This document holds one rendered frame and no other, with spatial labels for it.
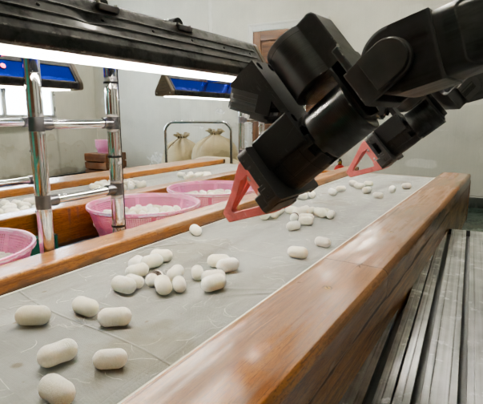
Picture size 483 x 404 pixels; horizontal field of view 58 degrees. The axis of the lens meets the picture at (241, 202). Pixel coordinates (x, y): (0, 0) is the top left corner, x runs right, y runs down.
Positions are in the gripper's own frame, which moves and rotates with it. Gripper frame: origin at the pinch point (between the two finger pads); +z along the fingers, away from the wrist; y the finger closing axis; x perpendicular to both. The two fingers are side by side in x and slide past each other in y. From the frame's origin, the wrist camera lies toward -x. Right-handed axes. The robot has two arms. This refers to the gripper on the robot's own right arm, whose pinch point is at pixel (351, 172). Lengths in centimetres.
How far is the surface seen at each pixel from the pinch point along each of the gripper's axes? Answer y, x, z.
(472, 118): -441, -17, -3
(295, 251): 24.0, 7.6, 7.8
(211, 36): 24.8, -29.6, -1.9
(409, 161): -438, -17, 74
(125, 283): 49, -1, 18
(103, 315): 57, 3, 14
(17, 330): 62, -1, 21
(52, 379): 68, 6, 9
